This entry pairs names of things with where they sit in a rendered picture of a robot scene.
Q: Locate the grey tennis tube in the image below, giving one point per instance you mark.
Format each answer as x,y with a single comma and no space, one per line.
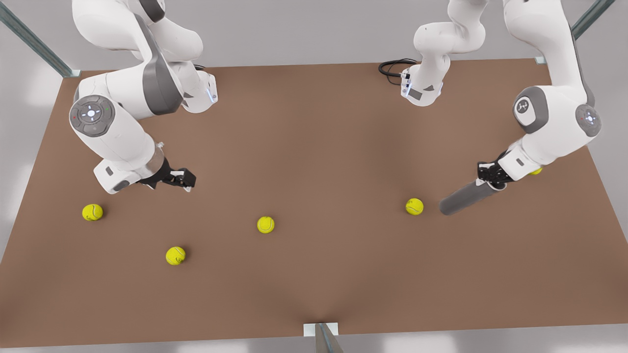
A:
466,197

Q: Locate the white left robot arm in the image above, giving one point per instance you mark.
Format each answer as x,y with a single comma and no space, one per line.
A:
549,122

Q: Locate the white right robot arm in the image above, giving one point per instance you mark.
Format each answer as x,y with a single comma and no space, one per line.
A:
122,98

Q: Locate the yellow tennis ball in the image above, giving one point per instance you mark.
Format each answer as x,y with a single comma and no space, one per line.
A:
414,206
92,212
265,224
175,256
536,171

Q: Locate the silver frame post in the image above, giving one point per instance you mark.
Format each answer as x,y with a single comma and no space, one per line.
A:
34,41
584,22
324,338

